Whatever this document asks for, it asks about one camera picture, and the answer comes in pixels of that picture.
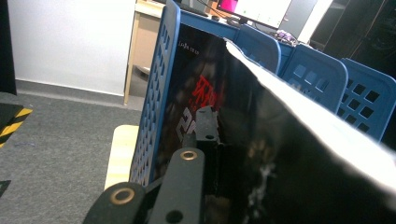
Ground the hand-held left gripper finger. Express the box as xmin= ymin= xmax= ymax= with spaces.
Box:
xmin=181 ymin=105 xmax=221 ymax=152

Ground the purple cable bundle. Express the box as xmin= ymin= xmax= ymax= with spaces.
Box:
xmin=274 ymin=29 xmax=300 ymax=46

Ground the black cabinet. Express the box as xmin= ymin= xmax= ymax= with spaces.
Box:
xmin=309 ymin=0 xmax=396 ymax=78

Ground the black coiled cable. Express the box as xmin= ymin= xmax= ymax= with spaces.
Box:
xmin=225 ymin=15 xmax=250 ymax=27

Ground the blue plastic file rack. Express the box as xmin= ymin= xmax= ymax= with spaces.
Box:
xmin=129 ymin=0 xmax=396 ymax=188

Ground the black cover magazine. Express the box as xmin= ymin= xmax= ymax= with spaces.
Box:
xmin=202 ymin=38 xmax=396 ymax=224

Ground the computer monitor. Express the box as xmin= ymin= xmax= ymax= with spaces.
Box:
xmin=218 ymin=0 xmax=318 ymax=40

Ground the yellow black hazard tape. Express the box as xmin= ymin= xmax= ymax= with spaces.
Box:
xmin=0 ymin=106 xmax=34 ymax=148

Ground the black curtain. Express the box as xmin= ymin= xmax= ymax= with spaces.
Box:
xmin=0 ymin=0 xmax=17 ymax=96

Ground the black magazine with red print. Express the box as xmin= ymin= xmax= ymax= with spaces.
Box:
xmin=153 ymin=22 xmax=227 ymax=188

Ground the light wooden desk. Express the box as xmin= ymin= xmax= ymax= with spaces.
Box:
xmin=122 ymin=0 xmax=241 ymax=105

